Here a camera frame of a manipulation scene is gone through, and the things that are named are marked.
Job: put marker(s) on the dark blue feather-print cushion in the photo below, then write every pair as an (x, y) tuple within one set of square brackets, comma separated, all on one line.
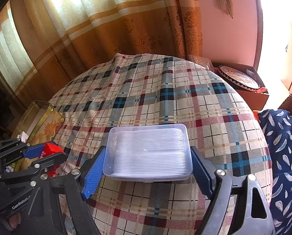
[(283, 151)]

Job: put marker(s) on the orange translucent plastic bag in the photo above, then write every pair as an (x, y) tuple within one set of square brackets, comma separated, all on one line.
[(202, 61)]

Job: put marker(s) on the dark wooden door frame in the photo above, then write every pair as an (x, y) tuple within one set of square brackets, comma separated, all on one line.
[(260, 29)]

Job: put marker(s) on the clear plastic lidded box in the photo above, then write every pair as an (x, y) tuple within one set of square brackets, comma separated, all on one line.
[(146, 151)]

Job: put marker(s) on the gold rectangular tin box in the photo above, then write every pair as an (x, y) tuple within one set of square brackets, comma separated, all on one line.
[(47, 127)]

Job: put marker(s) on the brown cardboard box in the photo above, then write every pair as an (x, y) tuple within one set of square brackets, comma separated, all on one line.
[(258, 100)]

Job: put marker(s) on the red toy block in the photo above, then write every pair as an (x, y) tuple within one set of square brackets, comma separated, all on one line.
[(51, 150)]

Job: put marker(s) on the round printed tin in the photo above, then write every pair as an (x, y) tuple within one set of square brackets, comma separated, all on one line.
[(236, 77)]

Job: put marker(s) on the orange and cream curtain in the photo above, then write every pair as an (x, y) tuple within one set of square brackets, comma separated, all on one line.
[(99, 29)]

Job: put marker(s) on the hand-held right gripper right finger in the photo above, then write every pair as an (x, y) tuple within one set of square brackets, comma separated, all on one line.
[(201, 171)]

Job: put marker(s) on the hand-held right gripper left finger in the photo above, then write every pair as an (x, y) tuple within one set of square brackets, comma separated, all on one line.
[(94, 173)]

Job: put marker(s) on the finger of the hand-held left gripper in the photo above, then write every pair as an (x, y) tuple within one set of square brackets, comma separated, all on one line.
[(47, 162), (35, 151)]

